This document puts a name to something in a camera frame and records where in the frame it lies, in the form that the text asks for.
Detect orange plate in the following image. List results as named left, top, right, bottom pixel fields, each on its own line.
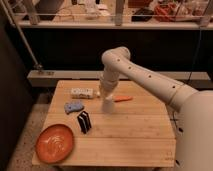
left=35, top=124, right=74, bottom=164

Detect white bottle lying down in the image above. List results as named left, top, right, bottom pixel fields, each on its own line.
left=70, top=88, right=100, bottom=99

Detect grey ledge beam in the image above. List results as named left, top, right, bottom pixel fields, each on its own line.
left=27, top=70, right=213, bottom=89

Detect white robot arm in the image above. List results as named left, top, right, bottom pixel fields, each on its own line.
left=100, top=46, right=213, bottom=171

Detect wooden table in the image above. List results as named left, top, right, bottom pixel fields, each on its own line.
left=44, top=80, right=176, bottom=167

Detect blue cloth toy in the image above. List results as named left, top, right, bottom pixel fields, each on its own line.
left=64, top=102, right=84, bottom=114

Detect metal tripod pole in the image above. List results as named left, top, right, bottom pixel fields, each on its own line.
left=1, top=0, right=44, bottom=74

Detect orange carrot toy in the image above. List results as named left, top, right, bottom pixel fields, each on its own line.
left=113, top=96, right=133, bottom=102

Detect white ceramic cup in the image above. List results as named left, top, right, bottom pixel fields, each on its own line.
left=101, top=99, right=114, bottom=114

